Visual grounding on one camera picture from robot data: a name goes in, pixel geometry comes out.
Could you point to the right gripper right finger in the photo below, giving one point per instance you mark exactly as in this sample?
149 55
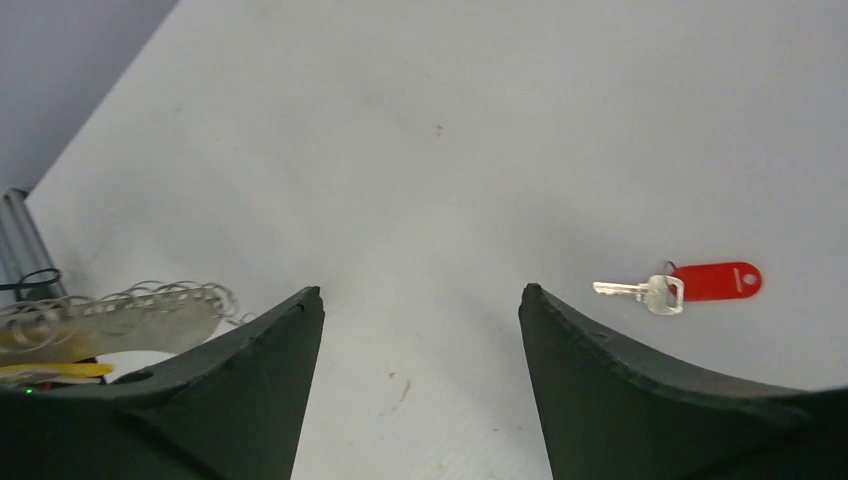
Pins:
611 407

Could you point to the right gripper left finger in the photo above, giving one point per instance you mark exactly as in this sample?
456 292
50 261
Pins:
231 408

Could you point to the red handled keyring holder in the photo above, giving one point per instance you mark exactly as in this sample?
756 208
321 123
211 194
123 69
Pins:
148 316

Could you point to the yellow key tag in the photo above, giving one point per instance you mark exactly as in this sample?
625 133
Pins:
69 373

